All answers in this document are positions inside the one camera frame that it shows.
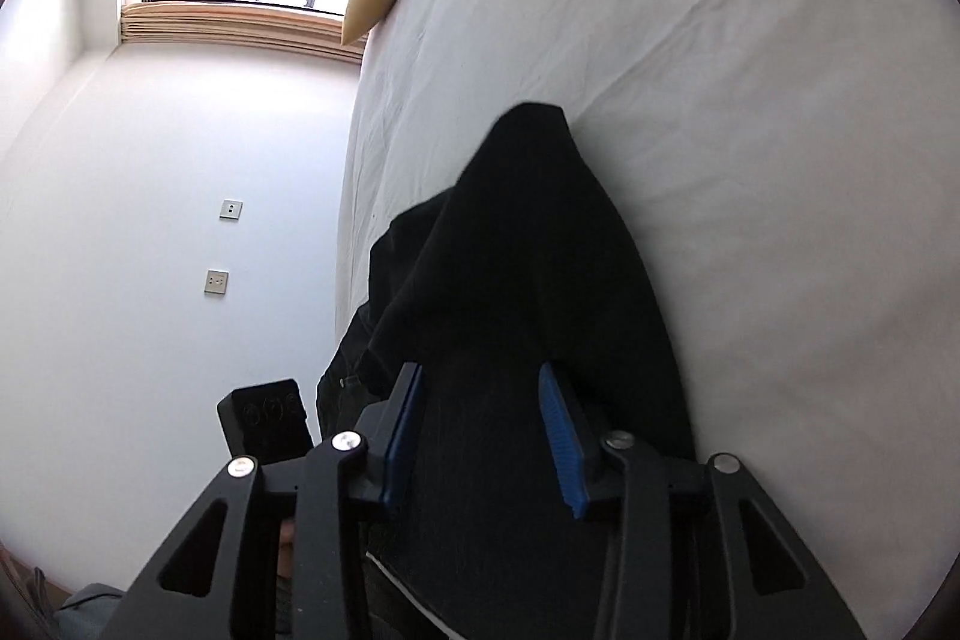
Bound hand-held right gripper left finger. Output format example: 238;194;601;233
101;361;425;640

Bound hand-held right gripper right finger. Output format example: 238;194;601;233
537;361;867;640

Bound black denim pants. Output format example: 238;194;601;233
315;101;698;640

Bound person's grey clothing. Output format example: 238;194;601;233
51;582;130;640

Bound beige curtain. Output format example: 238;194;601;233
120;1;370;65

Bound bed with white sheet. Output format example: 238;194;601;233
334;0;960;640

